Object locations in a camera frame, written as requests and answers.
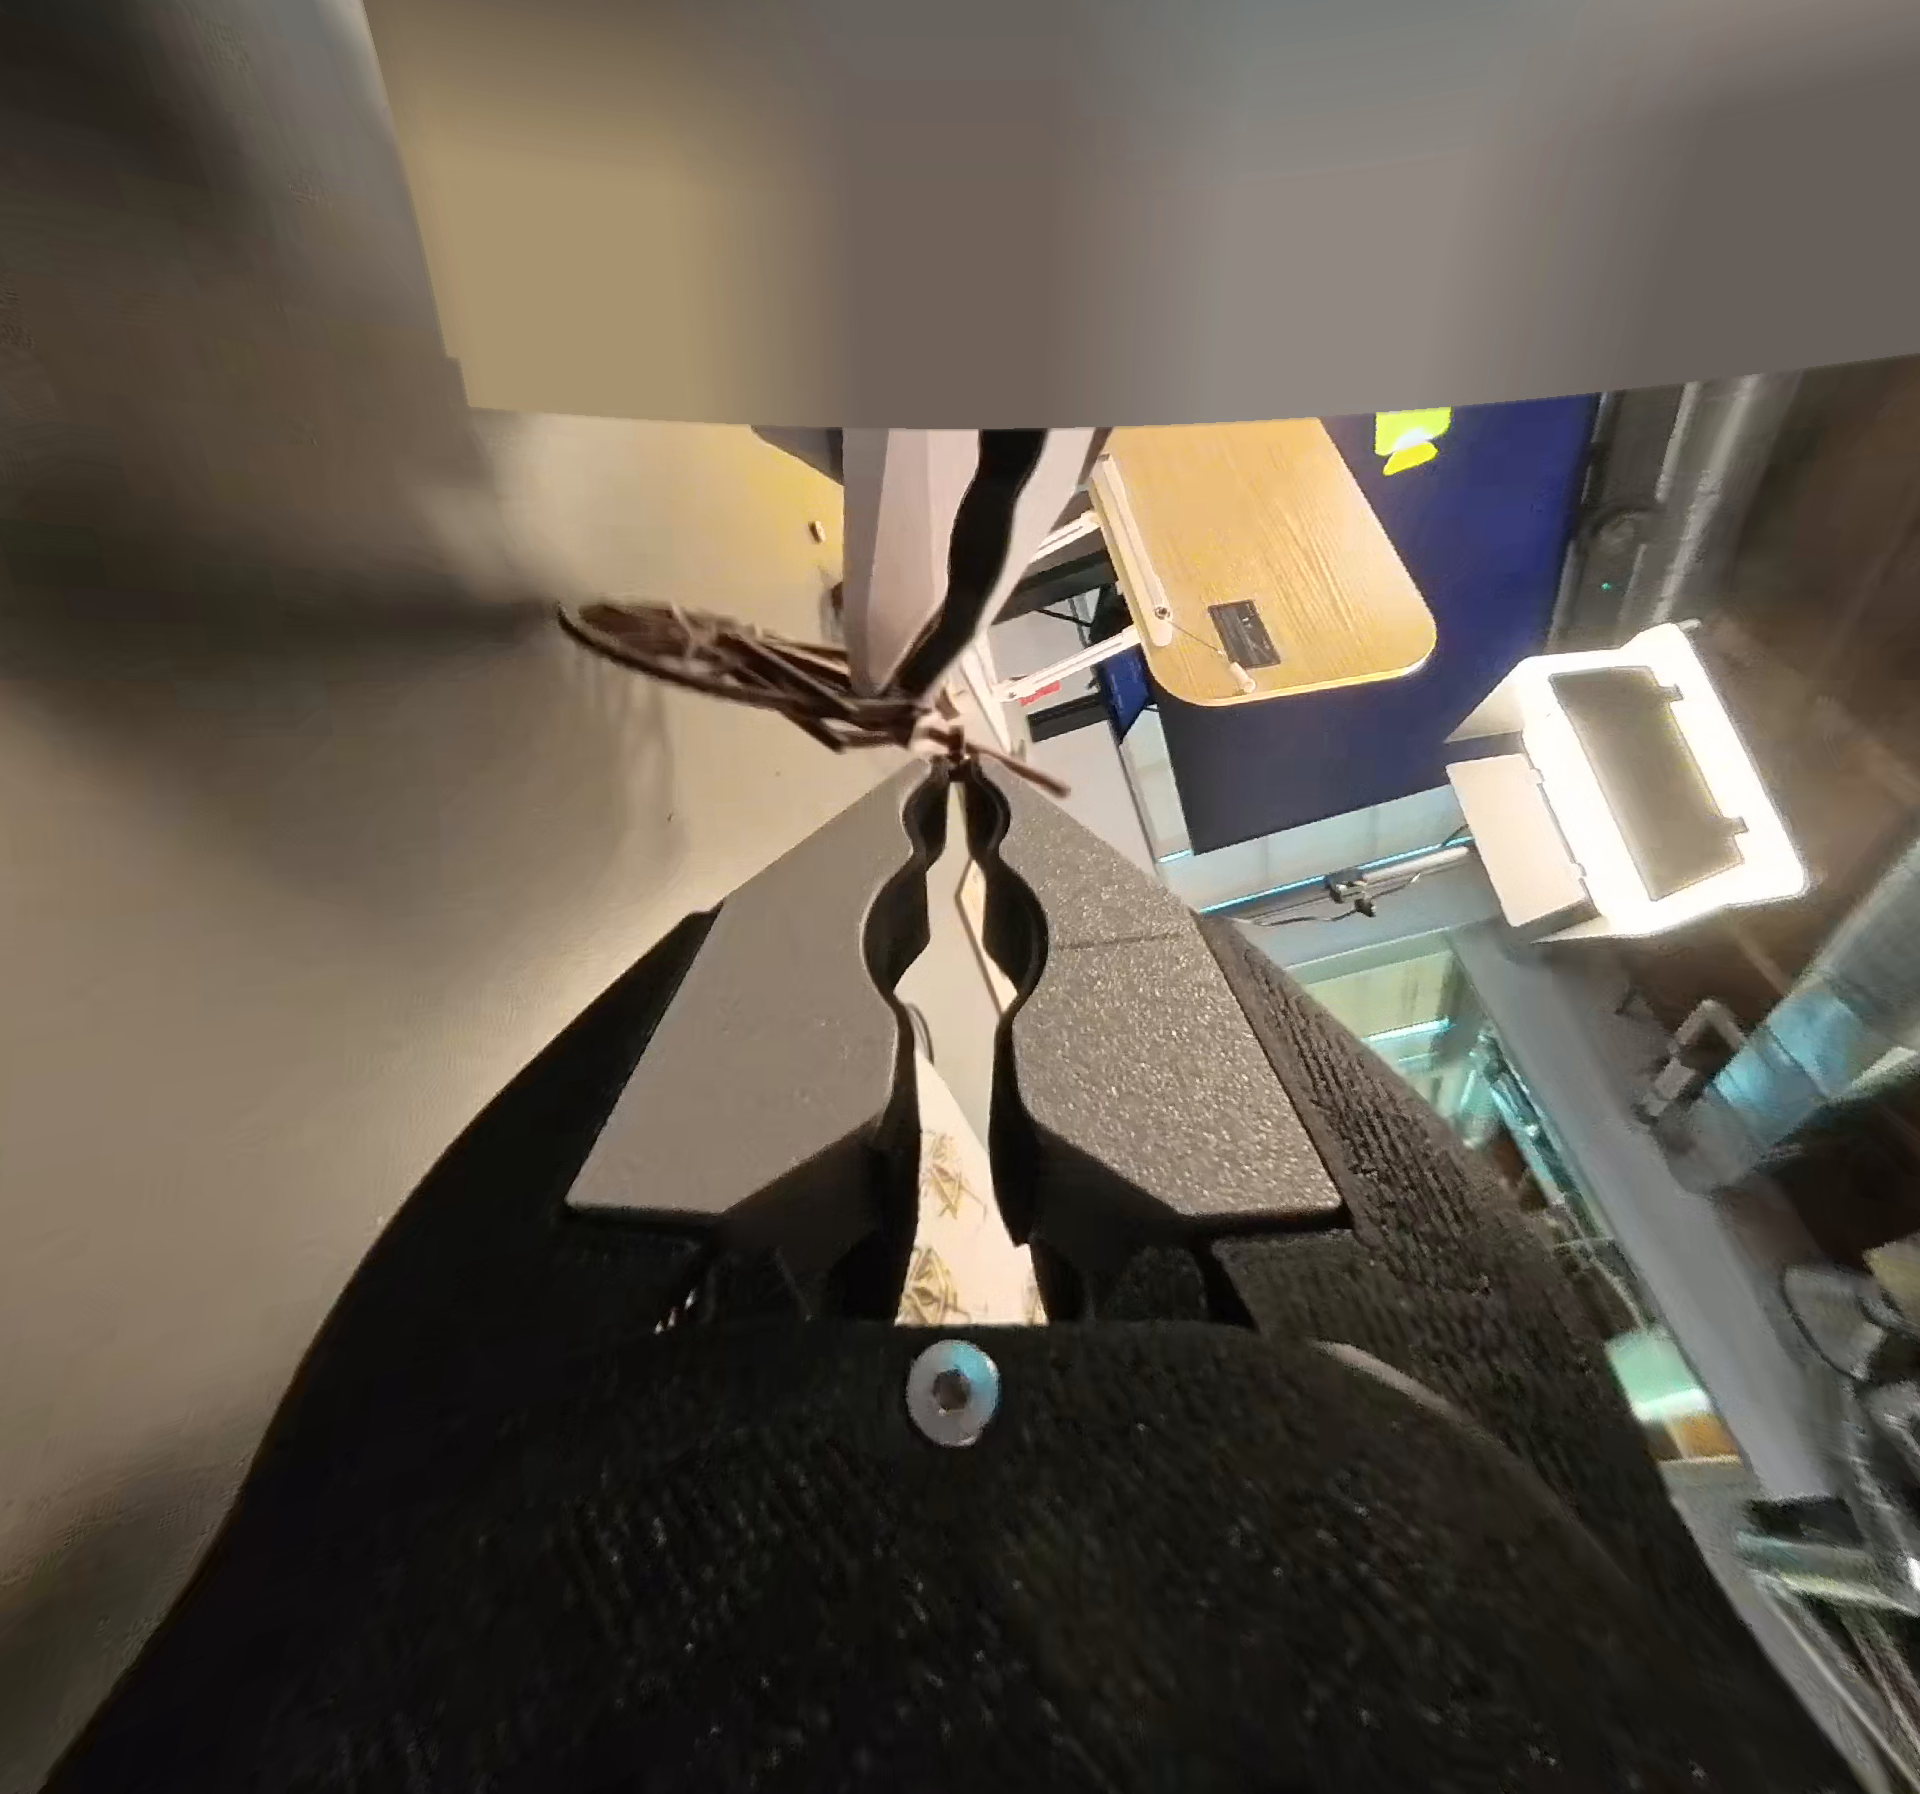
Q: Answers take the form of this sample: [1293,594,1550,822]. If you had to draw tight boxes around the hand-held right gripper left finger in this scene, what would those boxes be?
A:
[570,763,965,1319]

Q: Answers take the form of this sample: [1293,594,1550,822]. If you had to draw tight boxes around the white box-shaped appliance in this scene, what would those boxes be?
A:
[1446,621,1816,944]

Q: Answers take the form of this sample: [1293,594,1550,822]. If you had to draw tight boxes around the wooden-top desk with white frame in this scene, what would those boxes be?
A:
[997,414,1440,711]

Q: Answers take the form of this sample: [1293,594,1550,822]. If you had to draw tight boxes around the laser-cut wooden parts sheet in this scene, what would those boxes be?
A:
[901,1046,1048,1326]

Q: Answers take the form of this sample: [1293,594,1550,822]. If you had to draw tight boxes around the wooden spoked wheel model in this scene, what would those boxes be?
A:
[561,594,938,763]

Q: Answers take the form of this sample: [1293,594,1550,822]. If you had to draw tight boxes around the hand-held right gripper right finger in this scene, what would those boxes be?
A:
[956,763,1346,1319]

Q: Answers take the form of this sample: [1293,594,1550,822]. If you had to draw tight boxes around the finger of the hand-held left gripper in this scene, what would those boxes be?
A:
[912,428,1093,703]
[841,428,988,700]

